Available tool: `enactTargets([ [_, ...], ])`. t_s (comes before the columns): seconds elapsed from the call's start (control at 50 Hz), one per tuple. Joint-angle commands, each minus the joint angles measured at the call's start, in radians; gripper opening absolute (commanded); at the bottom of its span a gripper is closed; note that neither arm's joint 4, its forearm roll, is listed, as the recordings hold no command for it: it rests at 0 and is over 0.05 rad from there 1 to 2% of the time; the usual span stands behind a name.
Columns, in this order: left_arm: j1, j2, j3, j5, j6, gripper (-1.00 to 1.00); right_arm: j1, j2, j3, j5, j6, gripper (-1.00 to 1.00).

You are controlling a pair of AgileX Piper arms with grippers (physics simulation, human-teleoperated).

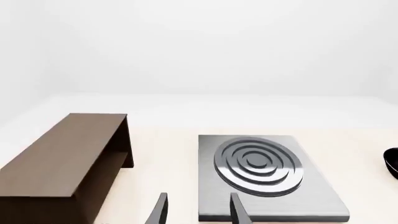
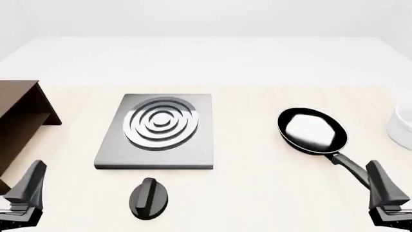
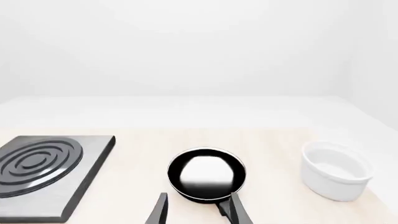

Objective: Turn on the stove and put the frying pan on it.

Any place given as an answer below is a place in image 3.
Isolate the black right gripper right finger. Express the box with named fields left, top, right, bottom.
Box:
left=229, top=192, right=254, bottom=224

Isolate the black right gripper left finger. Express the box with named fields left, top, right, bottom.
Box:
left=144, top=192, right=169, bottom=224

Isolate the black frying pan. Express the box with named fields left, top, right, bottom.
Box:
left=167, top=146, right=248, bottom=223

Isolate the flat black stove plate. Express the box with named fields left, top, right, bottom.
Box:
left=0, top=135, right=116, bottom=223

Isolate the white ceramic bowl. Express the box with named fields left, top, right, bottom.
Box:
left=300, top=140, right=374, bottom=202

